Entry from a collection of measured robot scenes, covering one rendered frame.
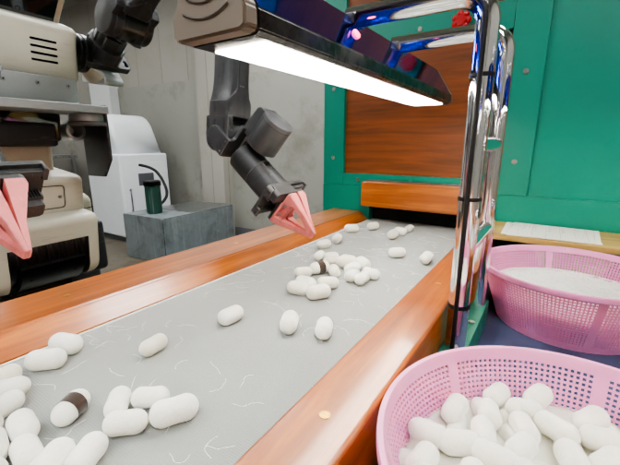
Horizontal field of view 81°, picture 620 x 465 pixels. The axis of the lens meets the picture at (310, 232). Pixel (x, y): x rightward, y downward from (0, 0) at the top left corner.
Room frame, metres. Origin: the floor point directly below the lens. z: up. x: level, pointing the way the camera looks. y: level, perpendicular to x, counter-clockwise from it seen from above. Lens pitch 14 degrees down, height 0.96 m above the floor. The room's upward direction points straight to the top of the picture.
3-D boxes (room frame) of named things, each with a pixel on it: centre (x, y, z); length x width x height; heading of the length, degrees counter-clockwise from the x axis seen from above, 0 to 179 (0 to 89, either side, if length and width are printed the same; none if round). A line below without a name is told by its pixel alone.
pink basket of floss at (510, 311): (0.55, -0.42, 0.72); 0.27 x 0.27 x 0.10
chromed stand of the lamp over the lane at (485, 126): (0.52, -0.16, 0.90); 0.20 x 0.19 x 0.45; 147
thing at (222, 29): (0.57, -0.09, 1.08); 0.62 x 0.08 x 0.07; 147
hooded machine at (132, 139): (3.88, 1.91, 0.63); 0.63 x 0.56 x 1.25; 60
